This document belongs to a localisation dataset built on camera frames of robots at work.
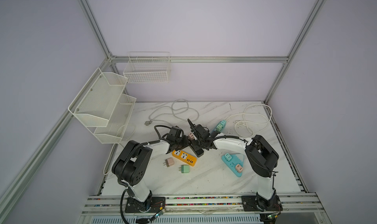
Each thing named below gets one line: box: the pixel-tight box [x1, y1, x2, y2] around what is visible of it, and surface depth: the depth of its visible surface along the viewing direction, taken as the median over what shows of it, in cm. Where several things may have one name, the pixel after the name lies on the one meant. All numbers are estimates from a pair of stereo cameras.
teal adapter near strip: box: [224, 152, 233, 162], surface depth 85 cm
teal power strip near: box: [221, 153, 244, 178], surface depth 86 cm
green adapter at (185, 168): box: [178, 164, 190, 174], surface depth 86 cm
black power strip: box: [188, 139, 205, 158], surface depth 92 cm
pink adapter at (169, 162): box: [162, 157, 175, 168], surface depth 88 cm
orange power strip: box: [171, 149, 197, 167], surface depth 90 cm
